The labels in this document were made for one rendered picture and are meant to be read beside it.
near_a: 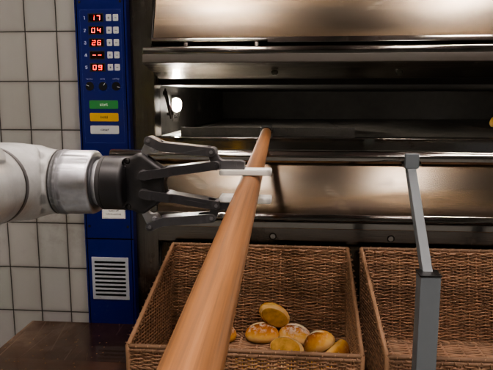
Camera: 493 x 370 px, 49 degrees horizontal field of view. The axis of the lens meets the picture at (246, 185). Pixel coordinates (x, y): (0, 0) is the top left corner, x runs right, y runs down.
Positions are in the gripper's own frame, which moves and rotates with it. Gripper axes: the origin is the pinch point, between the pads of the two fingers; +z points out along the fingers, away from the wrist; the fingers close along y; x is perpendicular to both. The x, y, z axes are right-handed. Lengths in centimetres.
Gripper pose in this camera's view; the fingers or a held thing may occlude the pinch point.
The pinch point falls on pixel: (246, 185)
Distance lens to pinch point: 74.0
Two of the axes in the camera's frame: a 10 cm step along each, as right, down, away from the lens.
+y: -0.1, 9.9, 1.6
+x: -0.8, 1.6, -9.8
